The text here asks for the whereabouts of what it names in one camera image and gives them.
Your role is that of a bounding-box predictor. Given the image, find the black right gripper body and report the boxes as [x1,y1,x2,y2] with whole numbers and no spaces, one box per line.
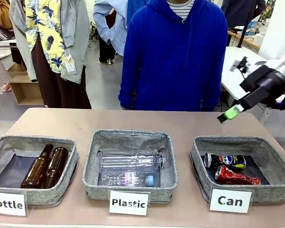
[239,65,285,111]

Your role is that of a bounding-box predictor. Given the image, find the crushed black Pepsi can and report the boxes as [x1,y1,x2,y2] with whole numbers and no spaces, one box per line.
[204,152,247,172]

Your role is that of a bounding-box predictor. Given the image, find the crushed red soda can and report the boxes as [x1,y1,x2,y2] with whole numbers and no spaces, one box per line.
[214,165,262,186]

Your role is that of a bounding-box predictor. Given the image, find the large clear plastic bottle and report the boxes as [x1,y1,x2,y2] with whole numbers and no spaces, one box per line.
[99,151,167,174]

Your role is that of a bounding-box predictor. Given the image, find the small plastic bottle purple label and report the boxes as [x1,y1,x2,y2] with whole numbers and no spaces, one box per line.
[99,171,155,188]

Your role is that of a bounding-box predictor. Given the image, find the brown glass bottle slim neck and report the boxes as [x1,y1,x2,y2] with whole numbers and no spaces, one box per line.
[20,143,54,189]

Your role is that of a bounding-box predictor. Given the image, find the grey fabric basket can label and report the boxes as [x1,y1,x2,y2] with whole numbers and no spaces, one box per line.
[189,135,285,204]

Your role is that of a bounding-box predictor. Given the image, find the white sign reading Can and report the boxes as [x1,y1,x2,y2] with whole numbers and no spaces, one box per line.
[209,187,254,214]

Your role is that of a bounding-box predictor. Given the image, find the grey fabric basket plastic label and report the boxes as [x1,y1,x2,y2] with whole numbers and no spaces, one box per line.
[82,129,179,204]

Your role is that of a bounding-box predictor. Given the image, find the grey fabric basket bottle label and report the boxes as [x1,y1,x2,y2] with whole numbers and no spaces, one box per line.
[0,135,80,207]

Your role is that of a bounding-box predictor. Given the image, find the white paper roll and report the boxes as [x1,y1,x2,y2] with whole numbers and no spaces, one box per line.
[253,32,268,48]

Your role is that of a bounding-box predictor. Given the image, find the wooden desk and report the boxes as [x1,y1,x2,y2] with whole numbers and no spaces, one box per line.
[227,30,261,53]

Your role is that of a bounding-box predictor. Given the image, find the black lamp pole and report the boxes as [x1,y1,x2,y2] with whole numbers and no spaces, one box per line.
[236,21,250,49]

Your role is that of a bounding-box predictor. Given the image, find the background water bottle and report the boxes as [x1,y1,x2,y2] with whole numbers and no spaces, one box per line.
[247,21,256,37]

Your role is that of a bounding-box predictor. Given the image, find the person in dark top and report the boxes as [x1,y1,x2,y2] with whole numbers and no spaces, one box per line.
[220,0,266,28]

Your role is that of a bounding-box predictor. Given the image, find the person in blue hoodie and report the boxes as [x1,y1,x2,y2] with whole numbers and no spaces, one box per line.
[118,0,229,113]

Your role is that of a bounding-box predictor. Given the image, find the person blue top floral trousers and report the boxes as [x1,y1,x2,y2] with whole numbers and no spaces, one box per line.
[126,0,150,28]

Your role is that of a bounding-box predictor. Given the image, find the person in light blue shirt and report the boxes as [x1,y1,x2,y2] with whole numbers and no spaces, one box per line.
[93,0,129,65]

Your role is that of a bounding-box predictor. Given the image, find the white sign reading Plastic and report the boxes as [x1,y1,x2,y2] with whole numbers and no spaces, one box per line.
[108,190,150,217]

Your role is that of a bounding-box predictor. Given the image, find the white paper tag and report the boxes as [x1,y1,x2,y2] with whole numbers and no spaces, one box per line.
[65,60,77,75]

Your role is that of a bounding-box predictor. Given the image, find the brown glass bottle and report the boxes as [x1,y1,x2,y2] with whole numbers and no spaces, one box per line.
[43,147,69,190]

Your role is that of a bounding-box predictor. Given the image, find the person floral shirt grey cardigan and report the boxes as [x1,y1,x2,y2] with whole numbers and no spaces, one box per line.
[9,0,93,110]

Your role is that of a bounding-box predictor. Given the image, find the wooden shelf box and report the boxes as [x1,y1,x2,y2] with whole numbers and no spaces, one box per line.
[7,62,46,106]

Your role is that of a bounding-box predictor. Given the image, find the orange cloth pile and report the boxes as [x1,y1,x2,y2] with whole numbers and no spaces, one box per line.
[0,0,14,30]

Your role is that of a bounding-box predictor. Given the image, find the white sign reading Bottle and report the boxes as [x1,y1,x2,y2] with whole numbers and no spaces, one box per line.
[0,190,28,218]

